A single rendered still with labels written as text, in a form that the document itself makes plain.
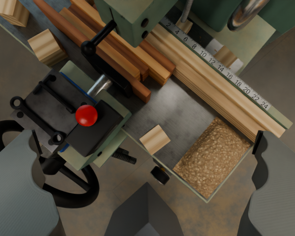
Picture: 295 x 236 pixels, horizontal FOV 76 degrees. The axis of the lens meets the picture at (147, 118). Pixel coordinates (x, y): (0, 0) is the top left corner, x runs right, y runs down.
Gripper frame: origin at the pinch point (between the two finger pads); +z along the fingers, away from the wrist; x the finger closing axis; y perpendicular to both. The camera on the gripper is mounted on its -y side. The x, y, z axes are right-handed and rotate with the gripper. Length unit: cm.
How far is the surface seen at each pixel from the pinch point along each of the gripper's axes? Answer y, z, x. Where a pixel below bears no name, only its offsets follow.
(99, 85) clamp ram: 5.2, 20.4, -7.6
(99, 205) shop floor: 107, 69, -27
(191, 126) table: 14.1, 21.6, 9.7
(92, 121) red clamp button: 7.1, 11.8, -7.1
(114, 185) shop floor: 96, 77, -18
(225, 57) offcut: 3.6, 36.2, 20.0
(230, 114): 10.3, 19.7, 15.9
